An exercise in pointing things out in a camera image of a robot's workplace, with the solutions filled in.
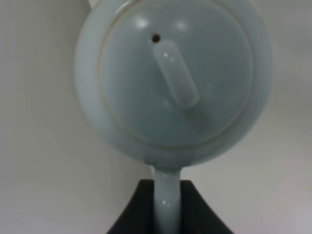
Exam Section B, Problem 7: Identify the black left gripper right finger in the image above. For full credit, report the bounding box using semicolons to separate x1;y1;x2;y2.
180;180;233;234

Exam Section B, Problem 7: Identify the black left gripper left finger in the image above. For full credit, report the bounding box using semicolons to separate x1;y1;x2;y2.
108;179;154;234

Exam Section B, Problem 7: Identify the light blue porcelain teapot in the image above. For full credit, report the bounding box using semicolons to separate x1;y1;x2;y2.
74;0;272;234

